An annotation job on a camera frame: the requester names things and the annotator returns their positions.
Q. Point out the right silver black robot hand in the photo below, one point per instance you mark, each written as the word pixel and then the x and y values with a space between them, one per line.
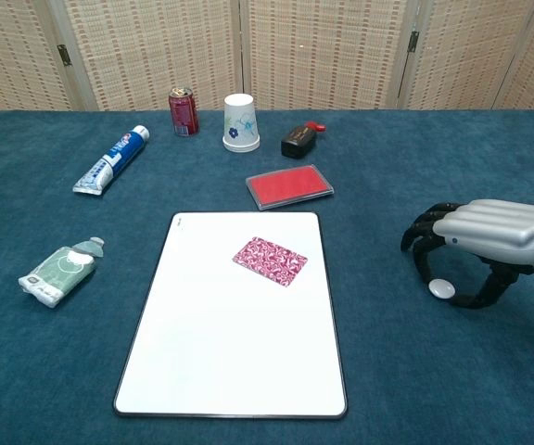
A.
pixel 499 232

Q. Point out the small white round disc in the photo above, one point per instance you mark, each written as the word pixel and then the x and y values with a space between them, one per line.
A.
pixel 441 288

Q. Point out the pink patterned card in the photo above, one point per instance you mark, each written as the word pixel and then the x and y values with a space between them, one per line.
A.
pixel 270 262

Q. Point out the white magnetic board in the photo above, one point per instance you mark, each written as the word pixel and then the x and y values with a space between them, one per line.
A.
pixel 230 343

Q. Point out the blue table cloth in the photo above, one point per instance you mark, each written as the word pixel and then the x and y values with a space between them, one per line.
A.
pixel 434 371

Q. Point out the dark metal screen hinge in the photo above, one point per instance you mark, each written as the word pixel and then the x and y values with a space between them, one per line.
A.
pixel 65 55
pixel 414 41

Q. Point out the red ink stamp pad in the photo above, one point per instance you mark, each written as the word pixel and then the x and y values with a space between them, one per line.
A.
pixel 289 186

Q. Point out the black ink bottle red cap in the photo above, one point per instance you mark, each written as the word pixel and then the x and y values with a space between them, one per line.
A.
pixel 298 140

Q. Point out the white floral paper cup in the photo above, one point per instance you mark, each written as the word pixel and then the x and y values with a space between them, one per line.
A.
pixel 240 123

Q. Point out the red soda can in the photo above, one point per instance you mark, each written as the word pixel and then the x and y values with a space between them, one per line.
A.
pixel 184 113

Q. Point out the blue white toothpaste tube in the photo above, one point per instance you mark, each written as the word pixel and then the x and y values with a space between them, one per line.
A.
pixel 109 162

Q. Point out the green white tube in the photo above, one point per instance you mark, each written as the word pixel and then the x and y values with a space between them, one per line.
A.
pixel 58 273

